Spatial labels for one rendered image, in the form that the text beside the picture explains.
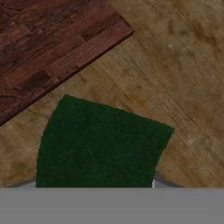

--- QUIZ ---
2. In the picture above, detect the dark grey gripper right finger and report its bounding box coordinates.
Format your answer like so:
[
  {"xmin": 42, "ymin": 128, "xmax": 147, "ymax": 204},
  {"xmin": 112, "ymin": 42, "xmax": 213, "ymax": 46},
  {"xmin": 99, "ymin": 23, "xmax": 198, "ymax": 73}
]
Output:
[{"xmin": 152, "ymin": 170, "xmax": 184, "ymax": 189}]

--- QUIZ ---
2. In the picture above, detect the dark green sponge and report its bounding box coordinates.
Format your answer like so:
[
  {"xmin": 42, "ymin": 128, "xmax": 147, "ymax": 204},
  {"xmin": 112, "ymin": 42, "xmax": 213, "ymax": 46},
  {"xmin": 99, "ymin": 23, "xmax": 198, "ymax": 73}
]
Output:
[{"xmin": 35, "ymin": 94, "xmax": 176, "ymax": 189}]

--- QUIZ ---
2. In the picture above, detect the dark brown wooden cutting board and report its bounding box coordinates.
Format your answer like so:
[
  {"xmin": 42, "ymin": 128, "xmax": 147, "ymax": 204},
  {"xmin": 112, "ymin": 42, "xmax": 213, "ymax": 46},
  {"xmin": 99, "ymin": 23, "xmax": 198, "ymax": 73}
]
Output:
[{"xmin": 0, "ymin": 0, "xmax": 136, "ymax": 127}]

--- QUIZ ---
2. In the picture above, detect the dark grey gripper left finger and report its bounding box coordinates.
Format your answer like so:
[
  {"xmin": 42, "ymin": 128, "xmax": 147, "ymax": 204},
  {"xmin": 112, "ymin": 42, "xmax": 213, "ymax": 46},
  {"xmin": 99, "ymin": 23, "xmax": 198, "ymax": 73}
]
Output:
[{"xmin": 6, "ymin": 176, "xmax": 37, "ymax": 189}]

